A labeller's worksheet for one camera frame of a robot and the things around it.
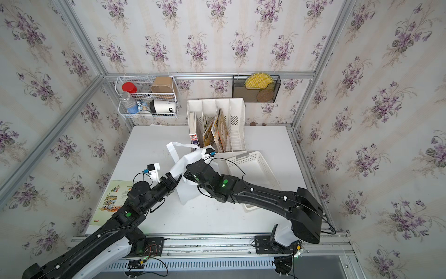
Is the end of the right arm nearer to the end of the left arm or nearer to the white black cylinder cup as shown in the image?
the end of the left arm

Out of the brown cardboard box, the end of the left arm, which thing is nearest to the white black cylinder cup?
the brown cardboard box

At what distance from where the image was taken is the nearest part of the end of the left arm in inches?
26.1

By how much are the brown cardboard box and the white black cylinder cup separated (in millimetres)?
58

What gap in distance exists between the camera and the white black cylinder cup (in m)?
0.93

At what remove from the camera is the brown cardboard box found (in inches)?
35.4

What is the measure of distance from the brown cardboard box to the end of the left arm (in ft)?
1.56
